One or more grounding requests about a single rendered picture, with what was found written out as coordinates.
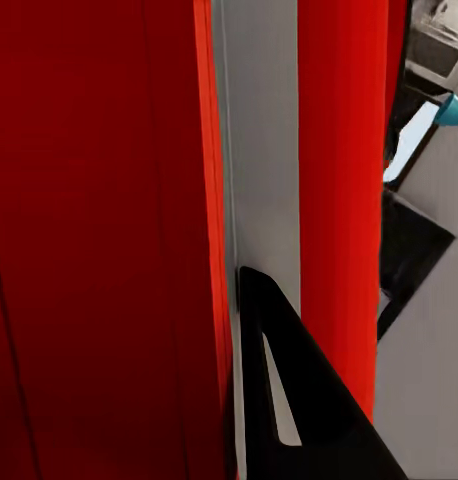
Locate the radio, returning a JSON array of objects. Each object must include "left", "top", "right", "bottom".
[{"left": 0, "top": 0, "right": 412, "bottom": 480}]

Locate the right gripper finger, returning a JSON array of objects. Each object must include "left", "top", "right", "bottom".
[{"left": 240, "top": 266, "right": 408, "bottom": 480}]

